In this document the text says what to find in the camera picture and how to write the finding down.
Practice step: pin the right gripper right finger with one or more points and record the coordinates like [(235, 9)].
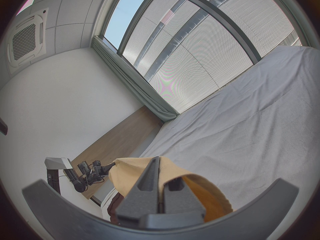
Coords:
[(183, 201)]

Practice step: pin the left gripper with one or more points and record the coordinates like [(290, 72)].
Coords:
[(101, 172)]

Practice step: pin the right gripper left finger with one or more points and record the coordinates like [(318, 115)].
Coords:
[(146, 191)]

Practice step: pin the tan trousers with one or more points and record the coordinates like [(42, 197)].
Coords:
[(175, 169)]

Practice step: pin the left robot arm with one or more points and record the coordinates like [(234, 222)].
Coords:
[(75, 179)]

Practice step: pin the bed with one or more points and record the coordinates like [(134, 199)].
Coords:
[(237, 134)]

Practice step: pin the dark brown garment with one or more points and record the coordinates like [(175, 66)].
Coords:
[(116, 207)]

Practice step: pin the grey-green curtain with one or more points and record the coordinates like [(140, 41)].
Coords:
[(140, 84)]

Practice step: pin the white ceiling air conditioner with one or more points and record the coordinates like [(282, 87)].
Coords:
[(26, 40)]

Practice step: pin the window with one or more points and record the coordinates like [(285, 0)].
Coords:
[(200, 46)]

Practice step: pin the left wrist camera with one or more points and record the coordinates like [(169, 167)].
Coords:
[(83, 167)]

